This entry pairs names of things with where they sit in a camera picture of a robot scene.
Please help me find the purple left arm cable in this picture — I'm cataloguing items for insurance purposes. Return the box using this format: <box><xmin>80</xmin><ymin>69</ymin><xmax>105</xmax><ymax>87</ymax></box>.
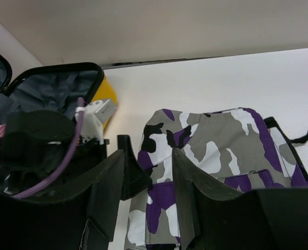
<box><xmin>13</xmin><ymin>97</ymin><xmax>85</xmax><ymax>200</ymax></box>

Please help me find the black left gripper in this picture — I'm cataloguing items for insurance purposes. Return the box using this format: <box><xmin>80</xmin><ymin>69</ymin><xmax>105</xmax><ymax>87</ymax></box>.
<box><xmin>0</xmin><ymin>110</ymin><xmax>107</xmax><ymax>195</ymax></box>

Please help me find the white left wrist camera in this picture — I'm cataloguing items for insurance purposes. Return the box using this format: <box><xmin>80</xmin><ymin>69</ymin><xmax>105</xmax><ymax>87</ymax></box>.
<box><xmin>75</xmin><ymin>98</ymin><xmax>117</xmax><ymax>145</ymax></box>

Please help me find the yellow hard-shell suitcase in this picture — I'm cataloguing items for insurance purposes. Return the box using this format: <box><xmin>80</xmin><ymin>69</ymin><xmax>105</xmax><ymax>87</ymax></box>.
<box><xmin>0</xmin><ymin>54</ymin><xmax>117</xmax><ymax>125</ymax></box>

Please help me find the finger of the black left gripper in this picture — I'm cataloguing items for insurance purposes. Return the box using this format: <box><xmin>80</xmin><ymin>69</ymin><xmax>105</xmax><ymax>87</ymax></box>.
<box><xmin>117</xmin><ymin>135</ymin><xmax>151</xmax><ymax>201</ymax></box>

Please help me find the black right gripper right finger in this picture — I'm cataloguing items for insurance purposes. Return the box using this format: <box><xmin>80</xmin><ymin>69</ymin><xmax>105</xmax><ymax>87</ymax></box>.
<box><xmin>172</xmin><ymin>148</ymin><xmax>242</xmax><ymax>249</ymax></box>

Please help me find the purple camouflage backpack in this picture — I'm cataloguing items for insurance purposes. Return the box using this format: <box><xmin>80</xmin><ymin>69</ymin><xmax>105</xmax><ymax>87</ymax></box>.
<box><xmin>124</xmin><ymin>108</ymin><xmax>308</xmax><ymax>249</ymax></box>

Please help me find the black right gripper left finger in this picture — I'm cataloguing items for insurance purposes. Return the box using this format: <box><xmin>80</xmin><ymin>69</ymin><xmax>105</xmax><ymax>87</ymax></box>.
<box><xmin>86</xmin><ymin>149</ymin><xmax>125</xmax><ymax>241</ymax></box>

